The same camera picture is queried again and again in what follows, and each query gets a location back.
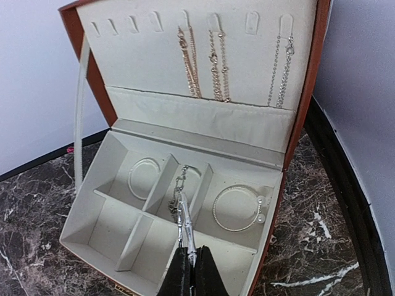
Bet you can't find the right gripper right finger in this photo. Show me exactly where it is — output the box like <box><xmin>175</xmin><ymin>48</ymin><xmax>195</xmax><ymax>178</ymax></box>
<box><xmin>193</xmin><ymin>245</ymin><xmax>229</xmax><ymax>296</ymax></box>

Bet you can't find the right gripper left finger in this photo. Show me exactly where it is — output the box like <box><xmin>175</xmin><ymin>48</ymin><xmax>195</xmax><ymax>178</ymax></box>
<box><xmin>157</xmin><ymin>247</ymin><xmax>191</xmax><ymax>296</ymax></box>

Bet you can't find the red jewelry box open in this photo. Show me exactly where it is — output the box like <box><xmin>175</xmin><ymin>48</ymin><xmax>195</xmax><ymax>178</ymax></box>
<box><xmin>59</xmin><ymin>1</ymin><xmax>331</xmax><ymax>295</ymax></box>

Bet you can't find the silver pearl open bangle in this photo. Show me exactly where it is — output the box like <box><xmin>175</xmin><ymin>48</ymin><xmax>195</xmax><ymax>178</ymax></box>
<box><xmin>212</xmin><ymin>184</ymin><xmax>266</xmax><ymax>232</ymax></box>

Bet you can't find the thin silver bangle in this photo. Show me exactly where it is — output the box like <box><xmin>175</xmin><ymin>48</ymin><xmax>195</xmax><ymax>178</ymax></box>
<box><xmin>127</xmin><ymin>157</ymin><xmax>161</xmax><ymax>200</ymax></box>

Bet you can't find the right black frame post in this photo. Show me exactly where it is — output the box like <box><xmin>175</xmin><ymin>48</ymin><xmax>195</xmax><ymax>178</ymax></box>
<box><xmin>304</xmin><ymin>98</ymin><xmax>394</xmax><ymax>295</ymax></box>

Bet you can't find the gold chain necklace hanging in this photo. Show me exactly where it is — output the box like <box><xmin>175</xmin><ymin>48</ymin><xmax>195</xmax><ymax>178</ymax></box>
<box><xmin>176</xmin><ymin>25</ymin><xmax>202</xmax><ymax>99</ymax></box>

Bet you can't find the silver beaded chain hanging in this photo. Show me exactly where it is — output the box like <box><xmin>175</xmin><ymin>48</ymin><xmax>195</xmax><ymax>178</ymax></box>
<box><xmin>206</xmin><ymin>29</ymin><xmax>233</xmax><ymax>103</ymax></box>

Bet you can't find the silver chain necklace right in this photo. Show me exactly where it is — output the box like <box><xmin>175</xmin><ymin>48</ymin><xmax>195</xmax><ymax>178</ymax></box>
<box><xmin>265</xmin><ymin>34</ymin><xmax>296</xmax><ymax>109</ymax></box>

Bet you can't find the white lid strap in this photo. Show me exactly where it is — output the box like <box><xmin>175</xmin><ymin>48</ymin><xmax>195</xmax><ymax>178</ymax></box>
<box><xmin>71</xmin><ymin>32</ymin><xmax>93</xmax><ymax>192</ymax></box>

